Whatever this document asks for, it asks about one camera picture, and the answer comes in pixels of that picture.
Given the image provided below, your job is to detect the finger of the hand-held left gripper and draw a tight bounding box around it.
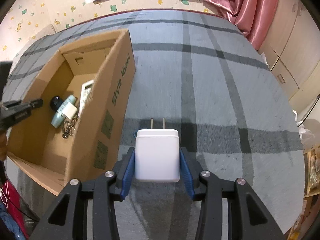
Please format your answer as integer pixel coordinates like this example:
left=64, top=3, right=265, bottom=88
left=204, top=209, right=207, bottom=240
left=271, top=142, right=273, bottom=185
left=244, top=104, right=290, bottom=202
left=0, top=99, right=44, bottom=130
left=0, top=61, right=12, bottom=100

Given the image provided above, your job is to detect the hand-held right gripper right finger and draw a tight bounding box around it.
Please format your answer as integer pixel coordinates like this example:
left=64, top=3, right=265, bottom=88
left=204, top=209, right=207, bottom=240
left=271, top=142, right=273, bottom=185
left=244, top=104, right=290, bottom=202
left=179, top=146, right=287, bottom=240

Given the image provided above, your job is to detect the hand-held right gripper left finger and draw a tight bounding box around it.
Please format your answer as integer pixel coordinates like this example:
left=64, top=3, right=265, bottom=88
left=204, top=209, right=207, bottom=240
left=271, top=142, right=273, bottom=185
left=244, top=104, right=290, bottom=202
left=29, top=147, right=136, bottom=240

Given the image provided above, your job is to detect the large white charger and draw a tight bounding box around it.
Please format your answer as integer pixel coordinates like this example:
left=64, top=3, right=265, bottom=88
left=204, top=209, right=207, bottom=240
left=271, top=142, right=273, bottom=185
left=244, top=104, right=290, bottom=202
left=135, top=118, right=180, bottom=183

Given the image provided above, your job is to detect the black round mount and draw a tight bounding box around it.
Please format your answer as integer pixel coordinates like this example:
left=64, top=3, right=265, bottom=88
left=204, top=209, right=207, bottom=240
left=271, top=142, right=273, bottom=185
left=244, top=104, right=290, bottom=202
left=50, top=96, right=63, bottom=112

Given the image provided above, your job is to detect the teal cosmetic bottle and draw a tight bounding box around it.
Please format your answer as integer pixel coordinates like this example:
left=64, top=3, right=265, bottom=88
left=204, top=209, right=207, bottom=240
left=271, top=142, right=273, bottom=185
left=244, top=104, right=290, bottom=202
left=51, top=95, right=75, bottom=128

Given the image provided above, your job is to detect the small white charger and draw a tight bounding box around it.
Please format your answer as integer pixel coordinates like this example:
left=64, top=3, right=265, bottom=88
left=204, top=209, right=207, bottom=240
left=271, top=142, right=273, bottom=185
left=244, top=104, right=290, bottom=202
left=62, top=104, right=78, bottom=119

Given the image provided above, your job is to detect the metal keychain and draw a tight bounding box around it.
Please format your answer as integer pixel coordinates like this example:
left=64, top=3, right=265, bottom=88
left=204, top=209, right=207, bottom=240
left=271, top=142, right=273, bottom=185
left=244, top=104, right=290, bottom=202
left=61, top=116, right=78, bottom=139

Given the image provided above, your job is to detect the white remote control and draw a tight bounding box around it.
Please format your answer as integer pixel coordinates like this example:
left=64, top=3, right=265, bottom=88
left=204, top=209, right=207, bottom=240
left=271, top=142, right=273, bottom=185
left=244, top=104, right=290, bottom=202
left=78, top=79, right=95, bottom=117

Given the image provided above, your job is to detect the brown cardboard box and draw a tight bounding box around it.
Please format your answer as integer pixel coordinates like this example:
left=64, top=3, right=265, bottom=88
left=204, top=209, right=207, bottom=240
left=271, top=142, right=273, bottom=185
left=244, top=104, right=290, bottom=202
left=6, top=29, right=137, bottom=197

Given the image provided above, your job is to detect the grey plaid blanket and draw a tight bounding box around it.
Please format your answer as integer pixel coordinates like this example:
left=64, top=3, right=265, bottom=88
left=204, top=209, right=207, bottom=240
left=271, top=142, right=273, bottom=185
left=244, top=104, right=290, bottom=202
left=0, top=9, right=305, bottom=240

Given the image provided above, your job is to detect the red patterned cloth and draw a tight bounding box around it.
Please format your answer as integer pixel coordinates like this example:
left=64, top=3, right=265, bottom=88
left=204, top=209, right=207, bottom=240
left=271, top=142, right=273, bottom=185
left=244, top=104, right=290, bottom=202
left=0, top=177, right=28, bottom=233

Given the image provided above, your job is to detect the blue cloth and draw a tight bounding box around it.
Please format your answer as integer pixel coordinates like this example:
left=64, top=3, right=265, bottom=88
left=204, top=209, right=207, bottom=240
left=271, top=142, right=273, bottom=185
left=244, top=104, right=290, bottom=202
left=0, top=202, right=28, bottom=240

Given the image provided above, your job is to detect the wooden shelf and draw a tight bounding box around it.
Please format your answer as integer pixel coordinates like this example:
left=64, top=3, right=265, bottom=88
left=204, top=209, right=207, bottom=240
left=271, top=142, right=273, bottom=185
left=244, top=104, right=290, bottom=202
left=302, top=147, right=320, bottom=233

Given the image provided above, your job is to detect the white plastic bag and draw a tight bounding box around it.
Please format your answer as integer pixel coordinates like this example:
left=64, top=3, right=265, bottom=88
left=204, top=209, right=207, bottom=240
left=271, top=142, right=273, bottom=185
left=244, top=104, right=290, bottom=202
left=292, top=110, right=316, bottom=150

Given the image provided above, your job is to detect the beige wardrobe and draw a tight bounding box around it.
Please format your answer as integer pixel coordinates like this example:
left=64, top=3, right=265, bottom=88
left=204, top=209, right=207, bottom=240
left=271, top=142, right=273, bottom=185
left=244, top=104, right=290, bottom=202
left=257, top=0, right=320, bottom=98

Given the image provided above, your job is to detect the pink satin curtain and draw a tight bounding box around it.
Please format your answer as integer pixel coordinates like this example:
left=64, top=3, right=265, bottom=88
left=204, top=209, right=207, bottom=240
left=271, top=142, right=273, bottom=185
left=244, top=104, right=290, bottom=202
left=179, top=0, right=282, bottom=49

